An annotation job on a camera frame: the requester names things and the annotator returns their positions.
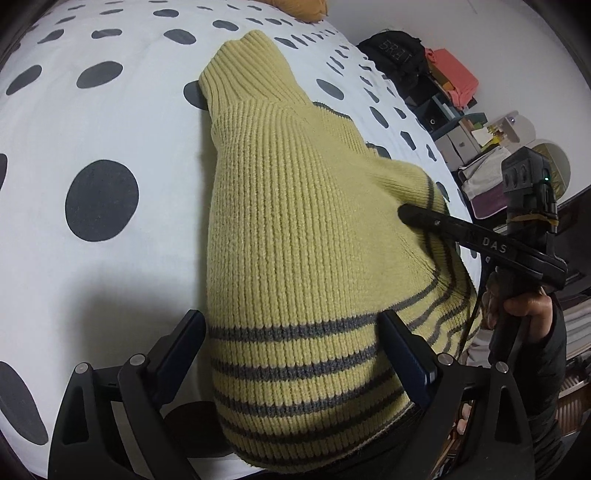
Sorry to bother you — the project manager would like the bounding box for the black backpack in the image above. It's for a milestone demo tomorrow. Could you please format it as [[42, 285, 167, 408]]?
[[358, 30, 428, 100]]

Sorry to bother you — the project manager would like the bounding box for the white polka dot bed cover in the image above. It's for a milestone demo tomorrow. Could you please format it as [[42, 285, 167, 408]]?
[[0, 0, 472, 480]]

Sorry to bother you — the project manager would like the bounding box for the person's right hand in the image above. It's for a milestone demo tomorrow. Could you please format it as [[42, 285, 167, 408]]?
[[480, 277, 555, 344]]

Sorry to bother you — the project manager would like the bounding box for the yellow striped knit sweater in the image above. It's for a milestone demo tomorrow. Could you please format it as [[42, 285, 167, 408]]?
[[196, 30, 485, 476]]

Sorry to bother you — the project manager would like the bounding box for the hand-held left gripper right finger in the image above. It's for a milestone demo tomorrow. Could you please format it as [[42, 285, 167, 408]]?
[[378, 309, 539, 480]]

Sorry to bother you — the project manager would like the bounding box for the orange pillow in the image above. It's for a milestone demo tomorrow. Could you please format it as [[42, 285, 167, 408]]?
[[270, 0, 329, 23]]

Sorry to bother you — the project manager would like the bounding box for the white towel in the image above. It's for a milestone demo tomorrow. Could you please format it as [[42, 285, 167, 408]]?
[[462, 154, 509, 199]]

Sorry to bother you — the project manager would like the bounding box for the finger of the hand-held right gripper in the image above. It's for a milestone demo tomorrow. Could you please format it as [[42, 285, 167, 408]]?
[[398, 203, 481, 254]]

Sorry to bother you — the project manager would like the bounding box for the grey drawer cabinet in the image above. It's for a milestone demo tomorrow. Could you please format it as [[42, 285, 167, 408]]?
[[436, 124, 490, 169]]

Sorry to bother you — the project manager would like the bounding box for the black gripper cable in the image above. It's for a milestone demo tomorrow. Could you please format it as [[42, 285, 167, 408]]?
[[459, 281, 490, 361]]

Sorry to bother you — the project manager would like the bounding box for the purple cloth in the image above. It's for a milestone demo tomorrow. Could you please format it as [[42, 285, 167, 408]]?
[[471, 187, 509, 220]]

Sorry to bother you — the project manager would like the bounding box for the dark blue shelf unit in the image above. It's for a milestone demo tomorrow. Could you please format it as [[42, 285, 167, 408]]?
[[406, 78, 467, 139]]

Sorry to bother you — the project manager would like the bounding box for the oval mirror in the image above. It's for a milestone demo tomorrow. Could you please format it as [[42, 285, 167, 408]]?
[[531, 141, 573, 199]]

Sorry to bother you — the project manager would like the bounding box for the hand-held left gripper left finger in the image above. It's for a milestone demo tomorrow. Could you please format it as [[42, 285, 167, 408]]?
[[48, 310, 206, 480]]

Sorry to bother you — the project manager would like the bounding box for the coral cloth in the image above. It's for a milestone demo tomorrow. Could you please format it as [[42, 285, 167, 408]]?
[[425, 47, 480, 109]]

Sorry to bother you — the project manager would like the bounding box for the white wall shelf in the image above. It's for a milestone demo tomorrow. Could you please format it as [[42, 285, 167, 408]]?
[[501, 114, 537, 153]]

